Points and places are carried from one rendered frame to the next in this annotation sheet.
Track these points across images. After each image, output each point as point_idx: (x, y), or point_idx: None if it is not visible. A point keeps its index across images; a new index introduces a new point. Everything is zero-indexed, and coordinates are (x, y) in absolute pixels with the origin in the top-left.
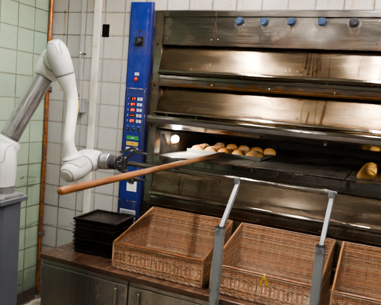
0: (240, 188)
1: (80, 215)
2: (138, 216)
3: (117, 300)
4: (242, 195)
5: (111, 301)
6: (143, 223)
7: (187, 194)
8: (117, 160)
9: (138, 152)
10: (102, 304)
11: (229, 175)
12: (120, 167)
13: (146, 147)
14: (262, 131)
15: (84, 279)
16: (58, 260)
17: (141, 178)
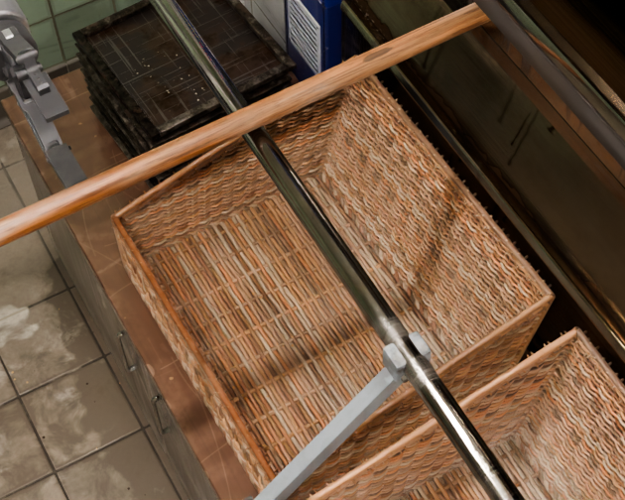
0: (608, 214)
1: (106, 23)
2: (333, 45)
3: (132, 355)
4: (601, 245)
5: (126, 345)
6: (290, 120)
7: (443, 96)
8: (3, 57)
9: (30, 94)
10: (115, 329)
11: (379, 316)
12: (11, 91)
13: None
14: None
15: (77, 247)
16: (28, 154)
17: (70, 170)
